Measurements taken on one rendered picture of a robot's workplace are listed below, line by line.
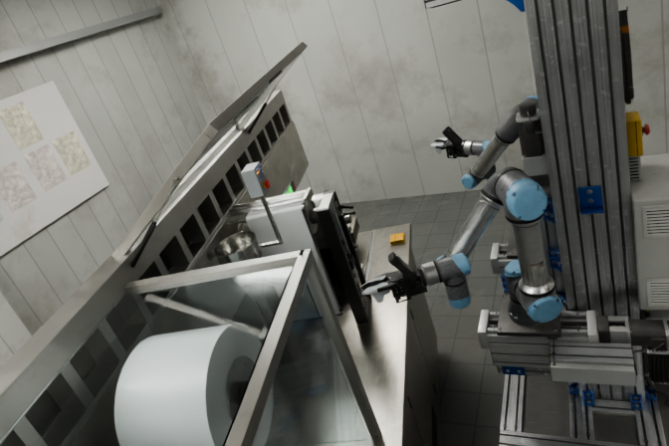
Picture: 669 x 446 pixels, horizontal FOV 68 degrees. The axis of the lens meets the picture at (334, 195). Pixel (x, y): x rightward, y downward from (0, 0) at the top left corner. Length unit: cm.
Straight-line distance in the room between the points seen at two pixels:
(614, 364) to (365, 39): 332
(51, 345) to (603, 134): 169
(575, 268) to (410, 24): 281
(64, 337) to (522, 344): 158
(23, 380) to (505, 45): 386
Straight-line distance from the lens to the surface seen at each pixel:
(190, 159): 132
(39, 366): 133
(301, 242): 201
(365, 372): 191
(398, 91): 458
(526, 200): 161
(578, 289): 219
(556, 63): 177
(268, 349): 101
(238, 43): 508
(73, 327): 139
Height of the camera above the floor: 220
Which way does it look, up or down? 23 degrees down
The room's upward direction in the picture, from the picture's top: 19 degrees counter-clockwise
